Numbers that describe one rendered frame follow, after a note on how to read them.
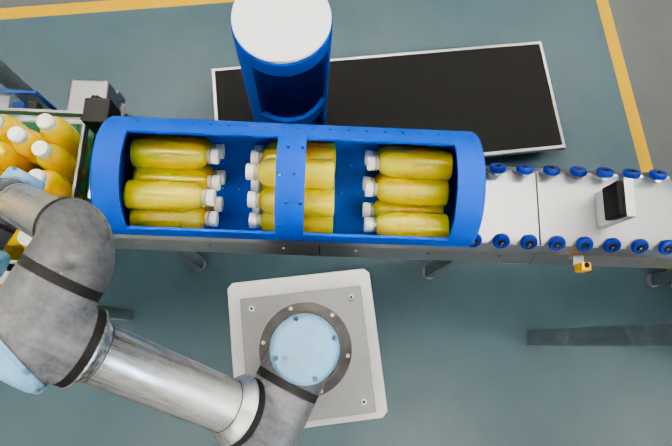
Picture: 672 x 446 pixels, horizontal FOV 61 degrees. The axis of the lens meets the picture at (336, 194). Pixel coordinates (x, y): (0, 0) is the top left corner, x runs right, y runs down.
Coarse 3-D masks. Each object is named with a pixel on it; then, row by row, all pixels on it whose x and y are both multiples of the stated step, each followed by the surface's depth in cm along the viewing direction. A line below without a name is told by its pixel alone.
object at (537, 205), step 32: (512, 192) 158; (544, 192) 158; (576, 192) 159; (640, 192) 159; (512, 224) 155; (544, 224) 156; (576, 224) 156; (640, 224) 157; (352, 256) 160; (384, 256) 159; (416, 256) 159; (448, 256) 159; (480, 256) 159; (512, 256) 158; (544, 256) 158; (608, 256) 158
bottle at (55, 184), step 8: (48, 176) 138; (56, 176) 140; (48, 184) 138; (56, 184) 139; (64, 184) 143; (72, 184) 149; (48, 192) 139; (56, 192) 140; (64, 192) 143; (80, 192) 153
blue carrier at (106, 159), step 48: (96, 144) 124; (240, 144) 148; (288, 144) 127; (336, 144) 147; (384, 144) 147; (432, 144) 130; (480, 144) 130; (96, 192) 124; (240, 192) 151; (288, 192) 125; (336, 192) 152; (480, 192) 126; (288, 240) 136; (336, 240) 134; (384, 240) 133; (432, 240) 133
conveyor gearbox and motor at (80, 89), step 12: (72, 84) 167; (84, 84) 168; (96, 84) 168; (108, 84) 168; (72, 96) 166; (84, 96) 167; (108, 96) 168; (120, 96) 186; (72, 108) 165; (120, 108) 179
